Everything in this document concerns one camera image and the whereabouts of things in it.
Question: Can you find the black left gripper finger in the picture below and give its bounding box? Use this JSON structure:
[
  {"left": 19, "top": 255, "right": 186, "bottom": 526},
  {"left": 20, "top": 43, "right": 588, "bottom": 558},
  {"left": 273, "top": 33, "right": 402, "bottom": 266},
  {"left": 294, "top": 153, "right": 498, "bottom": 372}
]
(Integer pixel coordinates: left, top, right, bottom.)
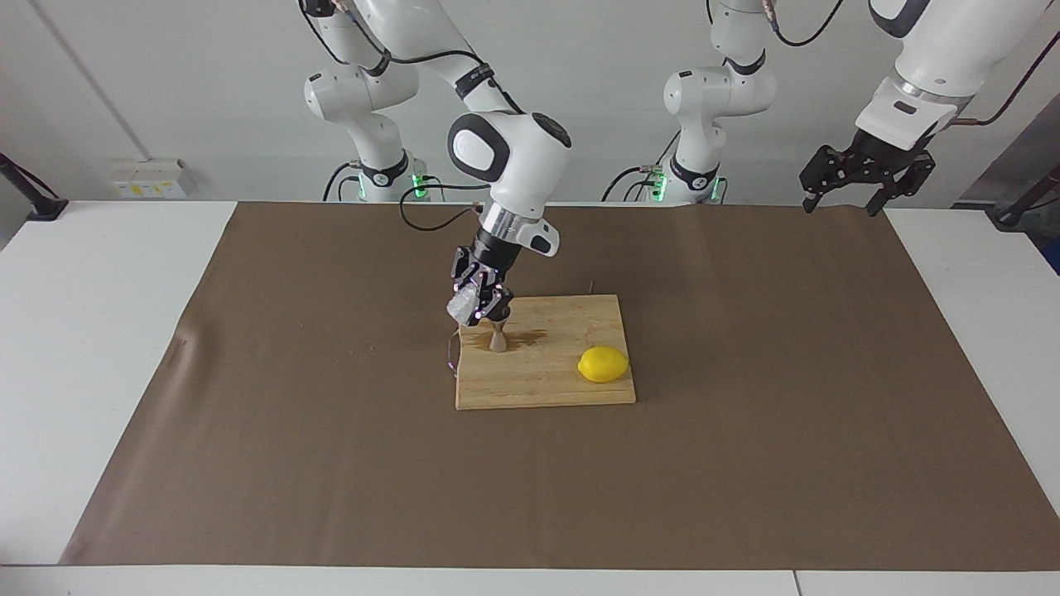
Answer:
[
  {"left": 865, "top": 156, "right": 937, "bottom": 218},
  {"left": 799, "top": 145, "right": 854, "bottom": 214}
]

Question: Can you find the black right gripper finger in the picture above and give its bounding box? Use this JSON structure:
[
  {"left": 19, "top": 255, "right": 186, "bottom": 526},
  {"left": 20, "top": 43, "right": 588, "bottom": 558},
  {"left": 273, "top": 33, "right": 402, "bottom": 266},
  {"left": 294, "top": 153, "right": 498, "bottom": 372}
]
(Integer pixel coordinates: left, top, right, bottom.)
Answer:
[
  {"left": 480, "top": 280, "right": 515, "bottom": 325},
  {"left": 450, "top": 244, "right": 479, "bottom": 291}
]

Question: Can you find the clear textured glass cup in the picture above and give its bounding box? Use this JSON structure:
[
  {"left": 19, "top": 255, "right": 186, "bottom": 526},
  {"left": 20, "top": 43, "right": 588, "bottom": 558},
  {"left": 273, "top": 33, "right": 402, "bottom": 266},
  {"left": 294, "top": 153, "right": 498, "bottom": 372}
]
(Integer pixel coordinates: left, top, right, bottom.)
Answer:
[{"left": 446, "top": 283, "right": 488, "bottom": 325}]

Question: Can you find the wooden cutting board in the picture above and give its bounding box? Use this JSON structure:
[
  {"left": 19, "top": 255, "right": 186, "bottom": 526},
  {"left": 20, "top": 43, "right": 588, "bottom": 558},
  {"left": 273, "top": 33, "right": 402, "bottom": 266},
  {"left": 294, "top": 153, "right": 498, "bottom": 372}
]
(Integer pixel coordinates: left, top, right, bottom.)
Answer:
[{"left": 445, "top": 294, "right": 637, "bottom": 411}]

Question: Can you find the yellow lemon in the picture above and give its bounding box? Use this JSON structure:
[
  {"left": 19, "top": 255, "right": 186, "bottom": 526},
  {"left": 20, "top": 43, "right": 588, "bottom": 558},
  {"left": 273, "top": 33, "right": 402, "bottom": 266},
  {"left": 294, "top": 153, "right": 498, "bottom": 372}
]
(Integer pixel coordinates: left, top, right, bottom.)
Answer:
[{"left": 577, "top": 346, "right": 630, "bottom": 384}]

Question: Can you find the brown paper table mat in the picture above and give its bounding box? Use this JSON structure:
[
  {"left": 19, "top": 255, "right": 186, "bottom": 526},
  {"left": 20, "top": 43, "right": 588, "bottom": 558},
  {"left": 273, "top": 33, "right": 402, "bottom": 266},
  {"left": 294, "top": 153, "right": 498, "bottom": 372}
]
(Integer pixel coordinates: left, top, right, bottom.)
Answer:
[{"left": 60, "top": 201, "right": 1060, "bottom": 572}]

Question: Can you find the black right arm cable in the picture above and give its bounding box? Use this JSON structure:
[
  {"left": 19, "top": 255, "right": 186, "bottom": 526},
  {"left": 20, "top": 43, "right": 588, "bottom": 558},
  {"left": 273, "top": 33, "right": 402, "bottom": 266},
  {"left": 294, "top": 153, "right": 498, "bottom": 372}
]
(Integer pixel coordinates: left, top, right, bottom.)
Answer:
[{"left": 298, "top": 0, "right": 527, "bottom": 234}]

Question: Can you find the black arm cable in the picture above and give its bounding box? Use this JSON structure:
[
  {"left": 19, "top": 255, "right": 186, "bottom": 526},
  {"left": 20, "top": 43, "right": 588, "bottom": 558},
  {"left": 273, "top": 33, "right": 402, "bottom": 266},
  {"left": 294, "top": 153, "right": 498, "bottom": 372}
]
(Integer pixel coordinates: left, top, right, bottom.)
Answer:
[
  {"left": 766, "top": 0, "right": 1060, "bottom": 127},
  {"left": 298, "top": 0, "right": 527, "bottom": 234}
]

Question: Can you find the black base cable bundle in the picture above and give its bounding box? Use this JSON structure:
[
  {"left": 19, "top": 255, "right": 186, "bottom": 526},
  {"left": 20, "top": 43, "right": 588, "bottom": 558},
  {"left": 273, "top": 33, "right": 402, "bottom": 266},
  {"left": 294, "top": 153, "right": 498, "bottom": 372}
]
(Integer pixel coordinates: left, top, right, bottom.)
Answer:
[{"left": 602, "top": 124, "right": 684, "bottom": 202}]

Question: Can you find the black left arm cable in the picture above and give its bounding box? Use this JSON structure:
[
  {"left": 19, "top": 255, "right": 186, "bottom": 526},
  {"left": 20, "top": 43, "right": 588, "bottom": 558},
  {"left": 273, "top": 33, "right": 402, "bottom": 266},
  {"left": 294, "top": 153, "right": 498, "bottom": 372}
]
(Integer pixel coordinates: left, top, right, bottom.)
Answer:
[{"left": 766, "top": 0, "right": 1060, "bottom": 127}]

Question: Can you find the white wall socket box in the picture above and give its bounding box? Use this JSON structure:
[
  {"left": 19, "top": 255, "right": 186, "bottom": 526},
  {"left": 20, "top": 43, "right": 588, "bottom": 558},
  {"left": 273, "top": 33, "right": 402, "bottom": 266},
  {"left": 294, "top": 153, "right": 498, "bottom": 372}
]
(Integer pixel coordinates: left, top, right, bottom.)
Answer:
[{"left": 110, "top": 159, "right": 190, "bottom": 199}]

